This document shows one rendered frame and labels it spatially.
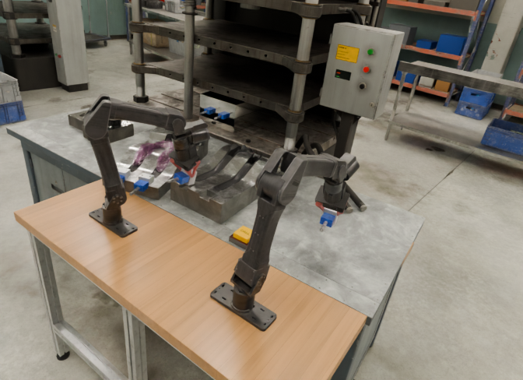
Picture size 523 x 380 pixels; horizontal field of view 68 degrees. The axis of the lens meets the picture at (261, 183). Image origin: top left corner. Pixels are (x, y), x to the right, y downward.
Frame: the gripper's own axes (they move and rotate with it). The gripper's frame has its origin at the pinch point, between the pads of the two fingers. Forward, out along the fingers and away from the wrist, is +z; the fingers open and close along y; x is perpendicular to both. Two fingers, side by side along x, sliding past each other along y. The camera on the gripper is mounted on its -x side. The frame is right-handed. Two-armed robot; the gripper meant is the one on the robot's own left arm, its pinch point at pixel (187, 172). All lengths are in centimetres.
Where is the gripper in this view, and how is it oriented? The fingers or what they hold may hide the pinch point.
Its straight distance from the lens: 151.3
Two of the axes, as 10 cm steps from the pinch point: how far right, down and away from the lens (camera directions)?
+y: -8.0, -4.7, 3.8
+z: -0.1, 6.4, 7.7
